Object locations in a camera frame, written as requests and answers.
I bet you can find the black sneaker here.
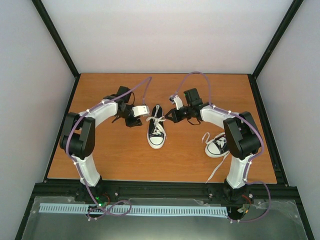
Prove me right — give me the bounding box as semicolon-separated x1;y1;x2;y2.
146;104;167;150
202;132;230;158

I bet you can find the white shoelace of sneaker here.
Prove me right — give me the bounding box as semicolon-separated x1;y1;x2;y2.
201;132;230;185
146;104;167;139

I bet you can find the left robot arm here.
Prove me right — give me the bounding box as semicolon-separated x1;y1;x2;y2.
59;86;150;202

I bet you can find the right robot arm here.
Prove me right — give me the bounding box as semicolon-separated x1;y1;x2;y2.
165;88;264;202

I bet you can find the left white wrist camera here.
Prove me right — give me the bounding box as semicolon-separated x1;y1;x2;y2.
132;105;150;118

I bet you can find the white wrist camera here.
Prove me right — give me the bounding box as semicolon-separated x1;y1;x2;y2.
132;105;150;118
169;94;184;110

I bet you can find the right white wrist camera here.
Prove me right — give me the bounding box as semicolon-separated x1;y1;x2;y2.
169;94;184;110

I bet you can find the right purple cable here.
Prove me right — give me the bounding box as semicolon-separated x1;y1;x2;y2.
174;71;272;224

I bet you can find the purple cable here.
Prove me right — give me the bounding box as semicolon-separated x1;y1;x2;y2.
65;76;153;221
174;71;272;224

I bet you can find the right black frame post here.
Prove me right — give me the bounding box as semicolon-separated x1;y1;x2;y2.
251;0;305;79

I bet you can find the black frame post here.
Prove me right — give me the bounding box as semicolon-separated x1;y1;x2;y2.
31;0;81;79
251;0;305;79

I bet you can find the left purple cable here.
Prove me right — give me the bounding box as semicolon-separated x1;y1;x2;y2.
65;76;153;221

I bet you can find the white slotted cable duct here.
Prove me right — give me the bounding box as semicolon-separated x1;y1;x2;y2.
38;203;228;218

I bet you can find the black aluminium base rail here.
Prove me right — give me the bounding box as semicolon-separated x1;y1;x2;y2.
31;179;301;204

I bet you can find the left black frame post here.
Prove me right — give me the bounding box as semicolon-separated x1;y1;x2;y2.
31;0;81;79

